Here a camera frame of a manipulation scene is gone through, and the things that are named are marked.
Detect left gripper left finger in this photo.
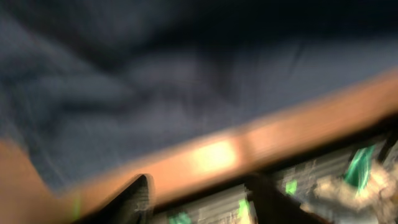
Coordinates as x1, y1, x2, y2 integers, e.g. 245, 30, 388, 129
73, 174, 153, 224

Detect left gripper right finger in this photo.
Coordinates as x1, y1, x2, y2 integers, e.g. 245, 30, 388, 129
245, 174, 331, 224

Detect dark blue shorts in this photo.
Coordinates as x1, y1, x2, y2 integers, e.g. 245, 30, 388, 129
1, 0, 397, 190

